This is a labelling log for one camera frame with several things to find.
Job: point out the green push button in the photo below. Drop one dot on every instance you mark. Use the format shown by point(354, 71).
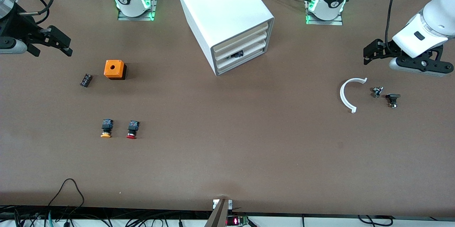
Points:
point(237, 54)

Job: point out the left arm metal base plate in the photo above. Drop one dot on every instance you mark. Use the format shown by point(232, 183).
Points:
point(323, 22)

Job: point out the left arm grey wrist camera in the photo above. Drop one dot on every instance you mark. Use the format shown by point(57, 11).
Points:
point(423, 65)

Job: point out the white mount bracket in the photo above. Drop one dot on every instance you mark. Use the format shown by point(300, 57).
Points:
point(230, 204)

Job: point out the red push button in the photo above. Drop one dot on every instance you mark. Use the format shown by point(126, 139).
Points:
point(132, 128)

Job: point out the small silver black switch part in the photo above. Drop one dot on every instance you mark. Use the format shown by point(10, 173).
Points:
point(376, 91)

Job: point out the shallow white cabinet drawer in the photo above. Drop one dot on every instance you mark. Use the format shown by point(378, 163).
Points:
point(241, 44)
point(241, 35)

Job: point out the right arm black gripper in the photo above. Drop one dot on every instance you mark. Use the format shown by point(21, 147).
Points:
point(20, 27)

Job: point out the yellow push button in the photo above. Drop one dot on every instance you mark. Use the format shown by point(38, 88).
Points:
point(106, 127)

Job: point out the small black contact block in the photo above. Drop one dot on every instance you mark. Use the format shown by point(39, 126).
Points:
point(86, 80)

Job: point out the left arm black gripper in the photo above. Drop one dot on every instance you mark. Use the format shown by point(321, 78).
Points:
point(386, 51)

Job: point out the white curved plastic arc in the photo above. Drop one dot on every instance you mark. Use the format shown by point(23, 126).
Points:
point(342, 95)

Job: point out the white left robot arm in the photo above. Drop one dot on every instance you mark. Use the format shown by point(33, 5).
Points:
point(433, 24)

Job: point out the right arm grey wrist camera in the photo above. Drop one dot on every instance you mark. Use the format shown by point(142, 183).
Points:
point(12, 46)

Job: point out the grey camera mount bar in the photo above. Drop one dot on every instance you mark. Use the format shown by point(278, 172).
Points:
point(218, 216)

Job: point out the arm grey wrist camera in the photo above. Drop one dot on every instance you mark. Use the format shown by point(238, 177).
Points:
point(12, 46)
point(423, 65)

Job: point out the orange button enclosure box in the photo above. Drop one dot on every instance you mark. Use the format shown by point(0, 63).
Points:
point(114, 68)

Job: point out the deep white cabinet drawer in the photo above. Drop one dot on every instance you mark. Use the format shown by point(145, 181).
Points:
point(245, 59)

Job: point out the white drawer cabinet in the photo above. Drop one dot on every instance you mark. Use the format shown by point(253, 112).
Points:
point(220, 3)

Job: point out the small red-lit device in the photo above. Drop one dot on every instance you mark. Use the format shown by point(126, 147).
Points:
point(236, 221)

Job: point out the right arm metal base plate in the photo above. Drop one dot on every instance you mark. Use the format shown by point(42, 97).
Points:
point(153, 1)

